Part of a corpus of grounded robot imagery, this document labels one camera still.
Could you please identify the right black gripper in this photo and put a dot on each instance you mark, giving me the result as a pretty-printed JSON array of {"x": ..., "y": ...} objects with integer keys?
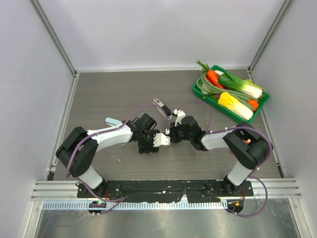
[{"x": 174, "y": 139}]

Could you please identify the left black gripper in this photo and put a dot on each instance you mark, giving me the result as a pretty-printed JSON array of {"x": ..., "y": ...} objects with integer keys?
[{"x": 150, "y": 148}]

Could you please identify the light blue stapler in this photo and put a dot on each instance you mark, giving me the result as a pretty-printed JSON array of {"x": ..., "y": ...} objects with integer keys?
[{"x": 112, "y": 122}]

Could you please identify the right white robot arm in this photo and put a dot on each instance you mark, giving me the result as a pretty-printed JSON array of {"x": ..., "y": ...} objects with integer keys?
[{"x": 250, "y": 147}]

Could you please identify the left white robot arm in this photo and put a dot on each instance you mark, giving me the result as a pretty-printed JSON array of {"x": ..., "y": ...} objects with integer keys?
[{"x": 81, "y": 145}]

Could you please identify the green plastic basket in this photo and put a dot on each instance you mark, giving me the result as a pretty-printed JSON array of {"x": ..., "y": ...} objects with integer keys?
[{"x": 213, "y": 101}]

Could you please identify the green long beans toy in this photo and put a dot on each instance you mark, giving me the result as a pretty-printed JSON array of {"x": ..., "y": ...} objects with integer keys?
[{"x": 209, "y": 87}]

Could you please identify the yellow napa cabbage toy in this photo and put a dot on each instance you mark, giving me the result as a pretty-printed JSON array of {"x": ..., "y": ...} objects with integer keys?
[{"x": 235, "y": 106}]

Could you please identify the colourful snack packet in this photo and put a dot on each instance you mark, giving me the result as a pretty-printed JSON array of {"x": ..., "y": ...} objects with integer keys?
[{"x": 246, "y": 142}]

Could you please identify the small orange carrot toy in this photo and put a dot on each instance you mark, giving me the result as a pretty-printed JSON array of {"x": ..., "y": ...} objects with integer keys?
[{"x": 254, "y": 104}]

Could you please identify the bok choy toy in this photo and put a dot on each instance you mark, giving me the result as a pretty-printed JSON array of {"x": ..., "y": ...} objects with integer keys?
[{"x": 235, "y": 83}]

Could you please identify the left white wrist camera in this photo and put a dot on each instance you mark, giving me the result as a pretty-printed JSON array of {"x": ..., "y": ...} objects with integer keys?
[{"x": 162, "y": 139}]

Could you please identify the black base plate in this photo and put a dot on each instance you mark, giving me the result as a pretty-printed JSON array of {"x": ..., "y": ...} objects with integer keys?
[{"x": 165, "y": 191}]

